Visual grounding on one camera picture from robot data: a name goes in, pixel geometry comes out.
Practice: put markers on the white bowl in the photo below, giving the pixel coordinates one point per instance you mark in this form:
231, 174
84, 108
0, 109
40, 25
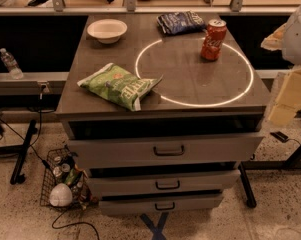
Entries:
107, 31

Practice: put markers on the middle drawer with handle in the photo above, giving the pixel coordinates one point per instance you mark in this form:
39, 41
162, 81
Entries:
162, 183

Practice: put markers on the blue chip bag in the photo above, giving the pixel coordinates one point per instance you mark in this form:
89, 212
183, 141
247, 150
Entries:
181, 22

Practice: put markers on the white round object in basket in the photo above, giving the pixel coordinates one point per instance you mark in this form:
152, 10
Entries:
60, 196

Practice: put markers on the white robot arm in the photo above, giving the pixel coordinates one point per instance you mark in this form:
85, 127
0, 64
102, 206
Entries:
287, 39

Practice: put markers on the black power adapter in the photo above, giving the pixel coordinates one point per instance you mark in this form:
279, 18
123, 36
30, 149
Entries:
280, 136

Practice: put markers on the black wire basket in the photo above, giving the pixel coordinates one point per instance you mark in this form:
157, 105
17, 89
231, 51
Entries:
60, 162

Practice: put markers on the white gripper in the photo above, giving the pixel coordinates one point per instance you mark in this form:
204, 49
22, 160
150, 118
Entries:
297, 40

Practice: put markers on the black table leg stand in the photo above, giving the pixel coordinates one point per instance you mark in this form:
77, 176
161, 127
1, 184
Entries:
16, 177

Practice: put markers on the red coke can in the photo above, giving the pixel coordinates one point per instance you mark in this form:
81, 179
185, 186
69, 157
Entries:
215, 34

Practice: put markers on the grey drawer cabinet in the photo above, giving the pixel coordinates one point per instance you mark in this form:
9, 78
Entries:
194, 97

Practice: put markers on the top drawer with handle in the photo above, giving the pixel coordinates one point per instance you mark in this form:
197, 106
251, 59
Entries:
138, 152

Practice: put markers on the bottom drawer with handle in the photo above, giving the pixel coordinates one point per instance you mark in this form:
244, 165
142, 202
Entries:
161, 204

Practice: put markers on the drawer with handle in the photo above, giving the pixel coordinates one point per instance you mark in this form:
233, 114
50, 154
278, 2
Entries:
161, 204
162, 183
138, 152

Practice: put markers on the green jalapeno chip bag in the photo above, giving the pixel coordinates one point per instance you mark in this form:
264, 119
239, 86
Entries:
115, 84

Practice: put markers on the clear plastic water bottle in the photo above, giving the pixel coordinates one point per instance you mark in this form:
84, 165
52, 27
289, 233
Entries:
11, 64

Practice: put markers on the green can in basket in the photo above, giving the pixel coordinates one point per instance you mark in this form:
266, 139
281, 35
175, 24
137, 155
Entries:
72, 177

